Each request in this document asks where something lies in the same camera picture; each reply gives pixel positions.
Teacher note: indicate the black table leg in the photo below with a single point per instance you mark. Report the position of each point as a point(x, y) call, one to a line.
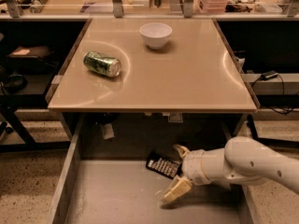
point(252, 127)

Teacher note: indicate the clear plastic bottle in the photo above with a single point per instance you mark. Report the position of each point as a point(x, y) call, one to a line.
point(37, 6)

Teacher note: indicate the black rxbar chocolate wrapper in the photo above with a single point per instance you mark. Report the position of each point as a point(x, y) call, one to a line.
point(162, 166)

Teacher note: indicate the black left frame leg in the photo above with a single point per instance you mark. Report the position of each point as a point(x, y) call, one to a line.
point(30, 143)

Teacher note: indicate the white ceramic bowl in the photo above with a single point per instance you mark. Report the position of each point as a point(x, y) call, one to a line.
point(155, 35)

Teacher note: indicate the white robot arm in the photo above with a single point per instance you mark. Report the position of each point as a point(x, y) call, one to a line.
point(243, 161)

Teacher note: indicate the green soda can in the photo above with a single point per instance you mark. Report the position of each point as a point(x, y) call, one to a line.
point(102, 64)

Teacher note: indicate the black power adapter with cable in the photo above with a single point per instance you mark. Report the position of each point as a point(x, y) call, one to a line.
point(283, 109)

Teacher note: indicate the black bag with tan label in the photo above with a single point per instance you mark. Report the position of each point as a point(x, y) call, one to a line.
point(39, 52)

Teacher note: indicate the open grey drawer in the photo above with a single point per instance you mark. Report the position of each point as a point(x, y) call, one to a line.
point(107, 181)

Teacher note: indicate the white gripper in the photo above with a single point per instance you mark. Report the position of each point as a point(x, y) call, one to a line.
point(192, 166)

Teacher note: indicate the white paper tag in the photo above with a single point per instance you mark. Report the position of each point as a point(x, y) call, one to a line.
point(107, 131)

